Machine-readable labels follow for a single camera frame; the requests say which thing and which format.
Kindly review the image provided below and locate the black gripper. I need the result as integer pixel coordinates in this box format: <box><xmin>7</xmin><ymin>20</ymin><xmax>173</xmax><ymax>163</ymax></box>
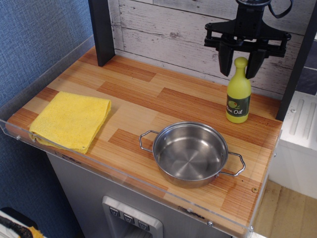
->
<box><xmin>205</xmin><ymin>0</ymin><xmax>292</xmax><ymax>79</ymax></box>

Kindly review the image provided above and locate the yellow olive oil bottle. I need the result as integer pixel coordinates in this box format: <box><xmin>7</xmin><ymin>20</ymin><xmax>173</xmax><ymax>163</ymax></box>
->
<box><xmin>226</xmin><ymin>57</ymin><xmax>251</xmax><ymax>123</ymax></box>

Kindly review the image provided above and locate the stainless steel pot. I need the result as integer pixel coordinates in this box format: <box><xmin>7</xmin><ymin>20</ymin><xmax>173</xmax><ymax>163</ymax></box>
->
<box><xmin>147</xmin><ymin>121</ymin><xmax>246</xmax><ymax>188</ymax></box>

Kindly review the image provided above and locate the white cabinet at right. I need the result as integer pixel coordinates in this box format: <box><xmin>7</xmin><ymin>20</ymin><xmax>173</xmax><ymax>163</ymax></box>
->
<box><xmin>268</xmin><ymin>91</ymin><xmax>317</xmax><ymax>198</ymax></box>

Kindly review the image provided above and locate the yellow folded cloth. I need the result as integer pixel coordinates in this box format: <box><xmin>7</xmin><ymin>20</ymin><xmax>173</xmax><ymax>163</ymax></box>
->
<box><xmin>29</xmin><ymin>91</ymin><xmax>111</xmax><ymax>154</ymax></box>

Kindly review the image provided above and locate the grey toy fridge cabinet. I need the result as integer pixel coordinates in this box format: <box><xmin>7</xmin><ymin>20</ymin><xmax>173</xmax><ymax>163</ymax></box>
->
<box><xmin>46</xmin><ymin>151</ymin><xmax>248</xmax><ymax>238</ymax></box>

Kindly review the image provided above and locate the silver dispenser button panel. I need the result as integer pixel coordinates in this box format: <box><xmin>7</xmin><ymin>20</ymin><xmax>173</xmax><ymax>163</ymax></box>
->
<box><xmin>102</xmin><ymin>196</ymin><xmax>163</xmax><ymax>238</ymax></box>

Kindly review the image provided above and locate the orange cloth in corner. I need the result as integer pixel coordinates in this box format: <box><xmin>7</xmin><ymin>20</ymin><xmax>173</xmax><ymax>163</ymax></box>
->
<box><xmin>27</xmin><ymin>227</ymin><xmax>45</xmax><ymax>238</ymax></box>

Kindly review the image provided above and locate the black object bottom left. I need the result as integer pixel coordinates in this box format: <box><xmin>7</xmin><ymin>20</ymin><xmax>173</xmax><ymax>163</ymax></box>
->
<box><xmin>0</xmin><ymin>207</ymin><xmax>38</xmax><ymax>238</ymax></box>

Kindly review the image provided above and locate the right black upright post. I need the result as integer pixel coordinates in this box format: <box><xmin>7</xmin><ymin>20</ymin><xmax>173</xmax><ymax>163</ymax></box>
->
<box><xmin>275</xmin><ymin>3</ymin><xmax>317</xmax><ymax>121</ymax></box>

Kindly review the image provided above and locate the black upright post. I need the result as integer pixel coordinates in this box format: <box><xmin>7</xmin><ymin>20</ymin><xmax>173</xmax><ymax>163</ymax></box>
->
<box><xmin>275</xmin><ymin>3</ymin><xmax>317</xmax><ymax>121</ymax></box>
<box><xmin>88</xmin><ymin>0</ymin><xmax>115</xmax><ymax>66</ymax></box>

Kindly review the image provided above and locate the left black upright post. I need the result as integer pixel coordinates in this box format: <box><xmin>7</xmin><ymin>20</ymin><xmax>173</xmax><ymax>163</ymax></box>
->
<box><xmin>88</xmin><ymin>0</ymin><xmax>115</xmax><ymax>66</ymax></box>

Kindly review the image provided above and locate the clear acrylic guard rail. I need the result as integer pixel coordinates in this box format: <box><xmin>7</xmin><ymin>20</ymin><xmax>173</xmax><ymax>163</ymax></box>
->
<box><xmin>1</xmin><ymin>38</ymin><xmax>281</xmax><ymax>238</ymax></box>

